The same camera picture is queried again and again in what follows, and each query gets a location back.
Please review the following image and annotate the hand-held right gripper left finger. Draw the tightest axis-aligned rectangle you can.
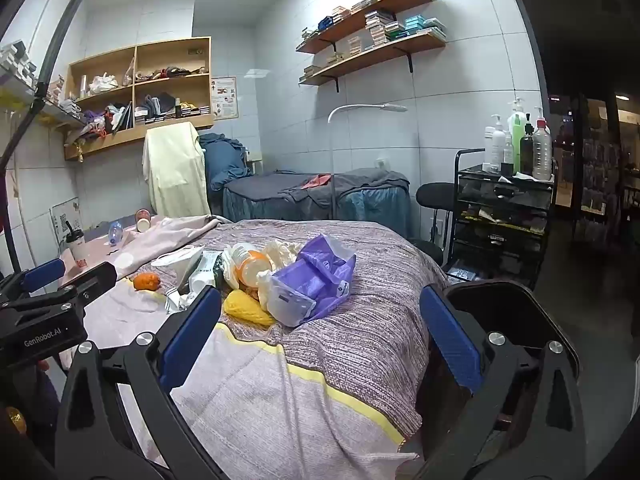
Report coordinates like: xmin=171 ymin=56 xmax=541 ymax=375
xmin=54 ymin=285 xmax=226 ymax=480

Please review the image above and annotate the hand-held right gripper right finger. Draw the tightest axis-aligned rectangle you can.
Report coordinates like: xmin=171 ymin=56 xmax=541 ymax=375
xmin=415 ymin=284 xmax=588 ymax=480

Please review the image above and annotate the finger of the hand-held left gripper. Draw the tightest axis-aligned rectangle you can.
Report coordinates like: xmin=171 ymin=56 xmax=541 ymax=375
xmin=47 ymin=261 xmax=118 ymax=307
xmin=0 ymin=258 xmax=67 ymax=308

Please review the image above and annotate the yellow foam fruit net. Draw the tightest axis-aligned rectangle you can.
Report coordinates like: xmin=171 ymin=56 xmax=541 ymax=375
xmin=222 ymin=290 xmax=277 ymax=327

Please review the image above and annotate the orange juice bottle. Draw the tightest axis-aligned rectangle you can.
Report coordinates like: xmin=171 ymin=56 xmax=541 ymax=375
xmin=232 ymin=243 xmax=273 ymax=288

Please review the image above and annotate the purple plastic bag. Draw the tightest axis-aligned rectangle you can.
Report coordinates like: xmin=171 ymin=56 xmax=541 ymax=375
xmin=257 ymin=234 xmax=357 ymax=328

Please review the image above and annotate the white lidded cup with straw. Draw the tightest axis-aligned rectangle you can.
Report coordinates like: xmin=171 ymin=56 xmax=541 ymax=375
xmin=65 ymin=227 xmax=88 ymax=268

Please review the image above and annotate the pink sheet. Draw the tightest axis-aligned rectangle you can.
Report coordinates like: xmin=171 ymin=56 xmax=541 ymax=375
xmin=60 ymin=214 xmax=226 ymax=346

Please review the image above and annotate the white plastic bag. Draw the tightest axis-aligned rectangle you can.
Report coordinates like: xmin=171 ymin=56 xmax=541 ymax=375
xmin=222 ymin=240 xmax=301 ymax=291

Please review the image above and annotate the striped purple blanket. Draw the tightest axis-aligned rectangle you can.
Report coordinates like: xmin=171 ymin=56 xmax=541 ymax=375
xmin=120 ymin=217 xmax=451 ymax=480

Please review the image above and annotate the cream cloth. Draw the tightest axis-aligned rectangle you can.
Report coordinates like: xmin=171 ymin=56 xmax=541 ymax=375
xmin=142 ymin=121 xmax=211 ymax=218

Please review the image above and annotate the black mesh cart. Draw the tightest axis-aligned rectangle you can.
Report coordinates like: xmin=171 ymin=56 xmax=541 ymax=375
xmin=447 ymin=149 xmax=558 ymax=291

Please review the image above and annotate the black stool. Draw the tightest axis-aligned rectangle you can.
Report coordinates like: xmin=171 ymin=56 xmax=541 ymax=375
xmin=416 ymin=182 xmax=458 ymax=266

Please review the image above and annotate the blue duvet pile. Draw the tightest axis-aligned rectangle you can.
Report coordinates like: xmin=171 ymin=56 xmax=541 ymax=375
xmin=199 ymin=132 xmax=251 ymax=192

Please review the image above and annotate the white pump bottle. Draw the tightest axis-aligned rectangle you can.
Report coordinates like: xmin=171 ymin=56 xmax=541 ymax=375
xmin=482 ymin=114 xmax=507 ymax=173

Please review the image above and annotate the clear bottle with red cap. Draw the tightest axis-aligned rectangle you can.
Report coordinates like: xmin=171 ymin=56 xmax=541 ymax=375
xmin=531 ymin=106 xmax=553 ymax=181

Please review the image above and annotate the green pump bottle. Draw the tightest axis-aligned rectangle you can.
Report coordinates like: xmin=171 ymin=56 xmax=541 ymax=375
xmin=507 ymin=97 xmax=528 ymax=173

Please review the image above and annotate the wooden cubby shelf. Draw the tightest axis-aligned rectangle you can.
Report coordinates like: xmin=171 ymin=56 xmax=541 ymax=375
xmin=64 ymin=36 xmax=216 ymax=162

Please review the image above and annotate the black gooseneck stand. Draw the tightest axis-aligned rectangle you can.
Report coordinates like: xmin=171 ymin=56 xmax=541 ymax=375
xmin=0 ymin=0 xmax=103 ymax=271

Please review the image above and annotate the shop display rack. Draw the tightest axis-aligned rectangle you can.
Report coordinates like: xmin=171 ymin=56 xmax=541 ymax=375
xmin=575 ymin=95 xmax=640 ymax=223

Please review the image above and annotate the white floor lamp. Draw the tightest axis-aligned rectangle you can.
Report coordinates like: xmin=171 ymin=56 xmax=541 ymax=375
xmin=327 ymin=102 xmax=408 ymax=221

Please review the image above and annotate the white wall sign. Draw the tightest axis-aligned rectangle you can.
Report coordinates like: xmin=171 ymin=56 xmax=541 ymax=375
xmin=50 ymin=197 xmax=81 ymax=243

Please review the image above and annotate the metal wall rack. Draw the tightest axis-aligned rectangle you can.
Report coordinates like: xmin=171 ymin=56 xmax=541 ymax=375
xmin=0 ymin=40 xmax=86 ymax=131

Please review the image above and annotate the wall poster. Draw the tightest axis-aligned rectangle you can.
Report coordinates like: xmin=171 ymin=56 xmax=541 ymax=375
xmin=211 ymin=76 xmax=238 ymax=121

